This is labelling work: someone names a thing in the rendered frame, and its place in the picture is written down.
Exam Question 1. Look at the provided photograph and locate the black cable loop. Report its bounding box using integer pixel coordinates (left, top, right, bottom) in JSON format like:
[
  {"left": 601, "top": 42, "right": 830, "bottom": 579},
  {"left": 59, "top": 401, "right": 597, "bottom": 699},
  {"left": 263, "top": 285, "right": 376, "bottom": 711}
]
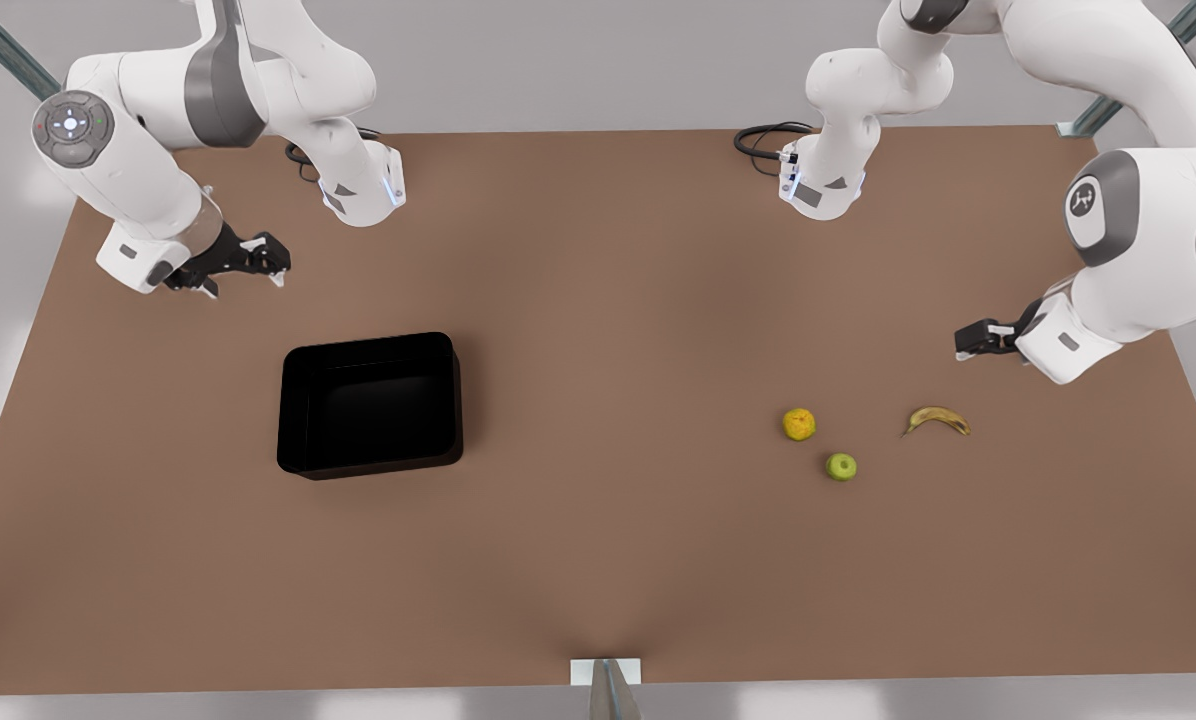
[
  {"left": 733, "top": 122, "right": 817, "bottom": 180},
  {"left": 284, "top": 127, "right": 383, "bottom": 185}
]

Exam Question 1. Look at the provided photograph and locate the silver frame post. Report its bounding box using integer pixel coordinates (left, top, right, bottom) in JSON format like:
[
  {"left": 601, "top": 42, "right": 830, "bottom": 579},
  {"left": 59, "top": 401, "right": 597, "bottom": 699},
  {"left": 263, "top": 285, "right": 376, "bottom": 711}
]
[
  {"left": 1055, "top": 0, "right": 1196, "bottom": 139},
  {"left": 0, "top": 0, "right": 63, "bottom": 103},
  {"left": 570, "top": 657, "right": 643, "bottom": 720}
]

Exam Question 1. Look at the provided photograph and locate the yellow brown banana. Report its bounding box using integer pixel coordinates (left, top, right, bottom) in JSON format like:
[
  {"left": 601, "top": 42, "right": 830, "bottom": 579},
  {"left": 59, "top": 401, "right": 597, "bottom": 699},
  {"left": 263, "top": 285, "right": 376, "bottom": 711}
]
[{"left": 900, "top": 405, "right": 972, "bottom": 440}]

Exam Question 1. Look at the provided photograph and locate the black storage box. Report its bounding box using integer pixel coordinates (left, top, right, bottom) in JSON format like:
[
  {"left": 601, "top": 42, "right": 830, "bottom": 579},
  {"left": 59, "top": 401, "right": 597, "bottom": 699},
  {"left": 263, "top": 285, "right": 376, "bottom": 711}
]
[{"left": 277, "top": 332, "right": 465, "bottom": 482}]

